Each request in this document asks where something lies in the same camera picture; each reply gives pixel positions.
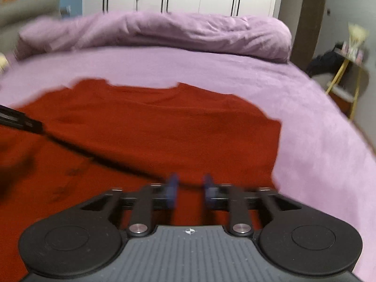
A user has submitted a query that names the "brown wooden post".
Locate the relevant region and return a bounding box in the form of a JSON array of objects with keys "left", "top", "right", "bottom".
[{"left": 291, "top": 0, "right": 329, "bottom": 71}]

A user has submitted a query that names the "yellow side table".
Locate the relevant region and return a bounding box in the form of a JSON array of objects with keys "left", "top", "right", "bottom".
[{"left": 325, "top": 48, "right": 371, "bottom": 121}]

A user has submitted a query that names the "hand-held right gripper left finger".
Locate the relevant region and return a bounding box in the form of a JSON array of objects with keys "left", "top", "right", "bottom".
[{"left": 81, "top": 174, "right": 180, "bottom": 237}]

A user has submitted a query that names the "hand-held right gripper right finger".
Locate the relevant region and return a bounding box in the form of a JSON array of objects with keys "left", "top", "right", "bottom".
[{"left": 202, "top": 174, "right": 304, "bottom": 237}]

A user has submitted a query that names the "grey upholstered headboard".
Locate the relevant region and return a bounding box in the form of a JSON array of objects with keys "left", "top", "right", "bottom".
[{"left": 0, "top": 0, "right": 61, "bottom": 54}]

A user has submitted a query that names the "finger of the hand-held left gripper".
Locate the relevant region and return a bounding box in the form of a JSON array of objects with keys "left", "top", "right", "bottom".
[{"left": 0, "top": 104, "right": 45, "bottom": 135}]

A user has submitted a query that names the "purple bed sheet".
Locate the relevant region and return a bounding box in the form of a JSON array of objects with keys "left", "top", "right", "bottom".
[{"left": 0, "top": 45, "right": 376, "bottom": 282}]

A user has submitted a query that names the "purple duvet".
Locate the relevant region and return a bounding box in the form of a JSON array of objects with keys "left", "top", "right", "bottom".
[{"left": 13, "top": 10, "right": 293, "bottom": 63}]

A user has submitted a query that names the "red knit sweater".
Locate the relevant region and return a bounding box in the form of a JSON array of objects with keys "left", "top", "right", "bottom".
[{"left": 0, "top": 78, "right": 282, "bottom": 282}]

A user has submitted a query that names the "cream flower bouquet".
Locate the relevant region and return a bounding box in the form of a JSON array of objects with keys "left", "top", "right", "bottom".
[{"left": 347, "top": 22, "right": 370, "bottom": 59}]

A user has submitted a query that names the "dark cloth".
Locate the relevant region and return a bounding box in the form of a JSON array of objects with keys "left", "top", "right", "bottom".
[{"left": 307, "top": 43, "right": 346, "bottom": 78}]

